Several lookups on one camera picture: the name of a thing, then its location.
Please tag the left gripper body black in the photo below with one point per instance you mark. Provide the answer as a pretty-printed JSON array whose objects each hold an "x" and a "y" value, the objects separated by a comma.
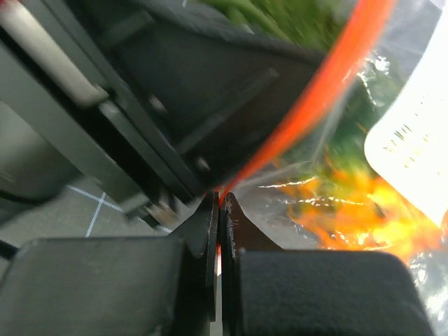
[{"x": 85, "y": 91}]

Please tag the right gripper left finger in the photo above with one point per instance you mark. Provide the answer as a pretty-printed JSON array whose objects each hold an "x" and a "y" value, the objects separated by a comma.
[{"x": 155, "y": 285}]

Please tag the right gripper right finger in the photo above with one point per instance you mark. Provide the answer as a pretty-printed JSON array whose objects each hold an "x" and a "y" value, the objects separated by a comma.
[{"x": 269, "y": 290}]

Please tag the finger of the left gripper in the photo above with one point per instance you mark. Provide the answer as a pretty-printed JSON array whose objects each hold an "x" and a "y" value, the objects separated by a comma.
[{"x": 214, "y": 84}]

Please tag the orange zipper clear bag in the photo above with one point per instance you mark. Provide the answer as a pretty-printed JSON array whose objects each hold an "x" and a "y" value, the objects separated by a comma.
[{"x": 408, "y": 147}]

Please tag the orange toy pineapple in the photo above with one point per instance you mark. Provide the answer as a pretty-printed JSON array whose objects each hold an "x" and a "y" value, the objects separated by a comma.
[{"x": 313, "y": 171}]

